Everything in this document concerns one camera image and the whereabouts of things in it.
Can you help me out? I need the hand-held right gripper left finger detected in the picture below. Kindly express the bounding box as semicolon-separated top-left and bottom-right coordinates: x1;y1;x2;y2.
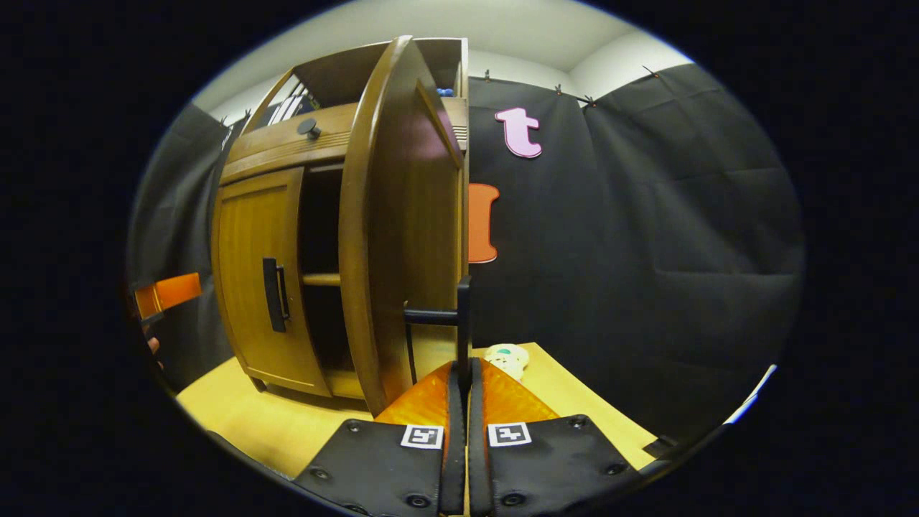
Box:
293;359;467;517

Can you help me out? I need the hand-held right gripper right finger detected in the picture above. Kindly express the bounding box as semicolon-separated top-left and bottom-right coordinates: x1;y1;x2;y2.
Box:
468;357;643;517

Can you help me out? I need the wooden cabinet door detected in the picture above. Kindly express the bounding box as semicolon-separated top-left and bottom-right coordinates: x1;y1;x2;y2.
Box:
212;167;331;397
337;36;473;417

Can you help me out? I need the wooden double-door shoe cabinet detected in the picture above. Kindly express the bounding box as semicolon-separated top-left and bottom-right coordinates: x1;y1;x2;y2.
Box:
210;36;471;417

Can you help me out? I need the white and green round object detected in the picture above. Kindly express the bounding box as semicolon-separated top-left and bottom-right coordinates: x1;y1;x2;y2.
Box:
482;343;531;381

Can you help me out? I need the wooden drawer with black knob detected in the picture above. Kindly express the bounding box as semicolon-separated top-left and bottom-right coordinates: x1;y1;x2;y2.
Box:
219;97;470;187

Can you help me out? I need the black backdrop cloth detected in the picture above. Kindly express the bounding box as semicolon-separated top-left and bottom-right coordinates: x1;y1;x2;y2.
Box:
128;63;805;460

